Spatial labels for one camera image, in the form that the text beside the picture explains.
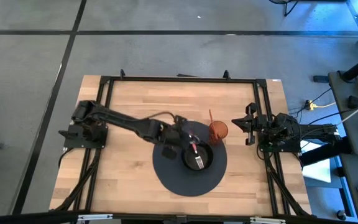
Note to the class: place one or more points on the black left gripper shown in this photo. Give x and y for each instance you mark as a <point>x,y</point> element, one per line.
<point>182,130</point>

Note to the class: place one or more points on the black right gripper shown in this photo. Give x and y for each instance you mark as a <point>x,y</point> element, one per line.
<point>259,124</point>

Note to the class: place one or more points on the black bowl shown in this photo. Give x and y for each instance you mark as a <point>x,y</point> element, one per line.
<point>208,155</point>

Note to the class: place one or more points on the orange translucent plastic cup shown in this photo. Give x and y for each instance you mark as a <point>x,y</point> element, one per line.
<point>218,132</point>

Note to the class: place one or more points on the thin red straw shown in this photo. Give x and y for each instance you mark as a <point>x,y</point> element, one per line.
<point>211,115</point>

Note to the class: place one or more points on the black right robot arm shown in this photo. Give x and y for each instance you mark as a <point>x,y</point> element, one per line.
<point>315,130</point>

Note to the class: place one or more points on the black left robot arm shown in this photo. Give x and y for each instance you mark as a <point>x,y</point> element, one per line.
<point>120,123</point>

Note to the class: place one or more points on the round dark grey mat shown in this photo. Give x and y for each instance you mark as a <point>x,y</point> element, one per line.
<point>172,177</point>

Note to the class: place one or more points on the dark grey desk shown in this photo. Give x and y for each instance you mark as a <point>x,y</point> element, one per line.
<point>353,124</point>

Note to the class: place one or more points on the black computer mouse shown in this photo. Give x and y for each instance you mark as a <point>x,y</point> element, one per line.
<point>353,102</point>

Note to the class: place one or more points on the black chair base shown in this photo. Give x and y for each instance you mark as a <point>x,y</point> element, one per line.
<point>286,4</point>

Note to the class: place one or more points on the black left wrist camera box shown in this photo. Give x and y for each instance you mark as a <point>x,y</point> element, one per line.
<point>168,152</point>

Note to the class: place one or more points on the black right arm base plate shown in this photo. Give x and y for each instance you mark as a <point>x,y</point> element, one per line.
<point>291,148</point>

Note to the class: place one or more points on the black aluminium table frame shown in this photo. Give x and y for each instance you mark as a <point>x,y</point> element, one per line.
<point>182,79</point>

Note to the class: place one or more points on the silver frame bracket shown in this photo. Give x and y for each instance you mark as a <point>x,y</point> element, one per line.
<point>94,217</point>
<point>267,220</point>

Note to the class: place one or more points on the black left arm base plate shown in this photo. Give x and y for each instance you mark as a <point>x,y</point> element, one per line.
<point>73,140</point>

